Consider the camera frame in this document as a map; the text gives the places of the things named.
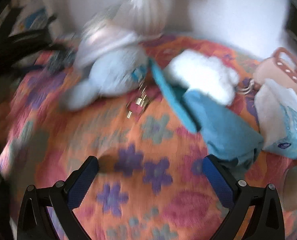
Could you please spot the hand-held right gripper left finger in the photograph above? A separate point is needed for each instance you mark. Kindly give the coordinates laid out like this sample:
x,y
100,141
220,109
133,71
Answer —
x,y
83,180

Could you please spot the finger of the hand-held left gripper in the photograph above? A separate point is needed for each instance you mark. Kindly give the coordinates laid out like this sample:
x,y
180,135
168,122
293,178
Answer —
x,y
58,48

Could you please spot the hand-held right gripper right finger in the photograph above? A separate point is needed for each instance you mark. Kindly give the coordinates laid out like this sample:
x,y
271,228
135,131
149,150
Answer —
x,y
218,180

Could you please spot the dull teal microfibre cloth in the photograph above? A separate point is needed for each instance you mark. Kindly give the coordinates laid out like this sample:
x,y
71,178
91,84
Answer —
x,y
221,127

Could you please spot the white plush toy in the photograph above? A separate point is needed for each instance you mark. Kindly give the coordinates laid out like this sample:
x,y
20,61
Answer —
x,y
201,72

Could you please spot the stack of books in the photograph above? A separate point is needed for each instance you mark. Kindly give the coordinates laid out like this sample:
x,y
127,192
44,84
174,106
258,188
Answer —
x,y
36,17

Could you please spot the white printed plastic bag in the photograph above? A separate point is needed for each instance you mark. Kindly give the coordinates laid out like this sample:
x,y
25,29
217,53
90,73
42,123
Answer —
x,y
101,42

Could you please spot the grey blue plush toy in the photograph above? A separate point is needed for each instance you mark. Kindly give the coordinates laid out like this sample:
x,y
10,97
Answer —
x,y
108,75

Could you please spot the floral woven cloth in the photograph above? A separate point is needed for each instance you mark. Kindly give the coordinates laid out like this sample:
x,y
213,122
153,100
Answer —
x,y
138,205

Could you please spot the blue white tissue pack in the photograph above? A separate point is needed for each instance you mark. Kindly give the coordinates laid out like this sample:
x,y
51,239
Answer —
x,y
276,115

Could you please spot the white ribbed vase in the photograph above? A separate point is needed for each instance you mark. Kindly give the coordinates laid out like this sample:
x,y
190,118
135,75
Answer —
x,y
148,10

